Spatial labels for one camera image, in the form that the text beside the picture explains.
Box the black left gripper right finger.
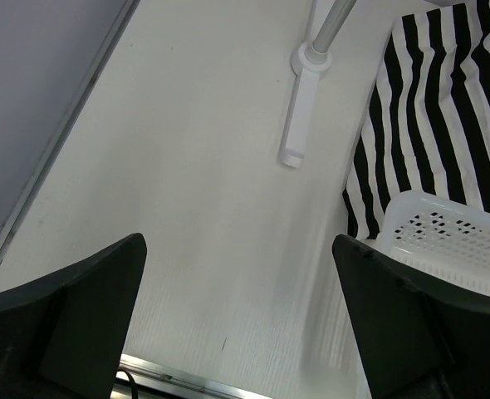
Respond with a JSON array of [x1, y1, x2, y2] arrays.
[[332, 234, 490, 398]]

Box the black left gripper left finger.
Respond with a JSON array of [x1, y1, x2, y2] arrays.
[[0, 233, 147, 398]]

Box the black white striped tank top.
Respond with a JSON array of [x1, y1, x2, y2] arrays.
[[343, 1, 490, 239]]

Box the white plastic laundry basket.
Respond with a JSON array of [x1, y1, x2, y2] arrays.
[[374, 191, 490, 297]]

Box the white metal clothes rack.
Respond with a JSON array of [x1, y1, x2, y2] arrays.
[[277, 0, 355, 169]]

